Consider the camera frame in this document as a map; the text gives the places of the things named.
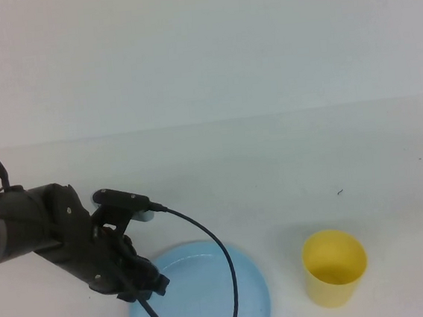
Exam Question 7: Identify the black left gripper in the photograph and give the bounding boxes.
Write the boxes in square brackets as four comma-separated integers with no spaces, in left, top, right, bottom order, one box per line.
[25,172,172,313]

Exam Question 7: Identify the light blue round plate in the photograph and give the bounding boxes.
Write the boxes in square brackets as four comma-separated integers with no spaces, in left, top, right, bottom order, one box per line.
[122,234,273,317]

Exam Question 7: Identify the yellow plastic cup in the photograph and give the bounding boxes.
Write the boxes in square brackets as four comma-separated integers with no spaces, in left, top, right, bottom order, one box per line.
[300,225,372,311]

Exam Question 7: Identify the black camera cable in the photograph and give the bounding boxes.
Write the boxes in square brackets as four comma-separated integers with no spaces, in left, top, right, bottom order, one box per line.
[103,195,242,317]

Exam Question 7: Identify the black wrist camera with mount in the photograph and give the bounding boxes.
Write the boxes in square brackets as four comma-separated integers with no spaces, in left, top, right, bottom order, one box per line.
[87,184,156,240]

